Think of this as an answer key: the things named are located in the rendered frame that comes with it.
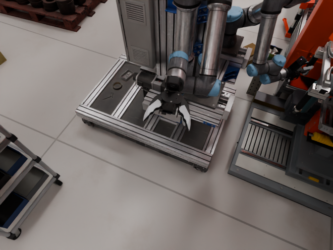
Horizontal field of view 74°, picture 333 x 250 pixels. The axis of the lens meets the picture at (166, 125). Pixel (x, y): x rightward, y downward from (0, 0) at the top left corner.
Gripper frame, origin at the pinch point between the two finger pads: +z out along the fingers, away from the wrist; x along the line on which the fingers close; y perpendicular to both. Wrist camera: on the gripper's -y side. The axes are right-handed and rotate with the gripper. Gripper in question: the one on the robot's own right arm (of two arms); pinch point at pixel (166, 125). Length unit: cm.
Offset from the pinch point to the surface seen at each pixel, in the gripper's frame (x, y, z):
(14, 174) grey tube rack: 86, 89, 5
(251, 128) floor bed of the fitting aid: -82, 108, -84
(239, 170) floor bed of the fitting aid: -70, 107, -39
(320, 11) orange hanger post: -83, 10, -115
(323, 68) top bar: -79, 15, -67
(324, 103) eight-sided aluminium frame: -106, 48, -75
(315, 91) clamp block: -74, 20, -53
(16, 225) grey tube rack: 86, 122, 31
